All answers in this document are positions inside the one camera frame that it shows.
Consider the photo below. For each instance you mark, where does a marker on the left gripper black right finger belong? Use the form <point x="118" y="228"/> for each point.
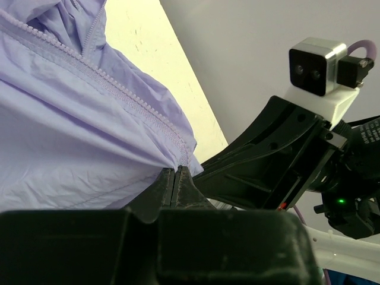
<point x="204" y="246"/>

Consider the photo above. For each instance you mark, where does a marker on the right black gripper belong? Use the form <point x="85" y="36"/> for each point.
<point x="282" y="154"/>

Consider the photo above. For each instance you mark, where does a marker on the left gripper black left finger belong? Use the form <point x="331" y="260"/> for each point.
<point x="85" y="246"/>

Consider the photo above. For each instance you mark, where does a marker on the purple jacket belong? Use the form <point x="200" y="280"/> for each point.
<point x="81" y="125"/>

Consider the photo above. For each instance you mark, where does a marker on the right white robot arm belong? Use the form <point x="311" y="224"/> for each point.
<point x="355" y="217"/>

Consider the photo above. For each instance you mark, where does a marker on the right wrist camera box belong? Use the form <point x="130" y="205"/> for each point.
<point x="327" y="75"/>

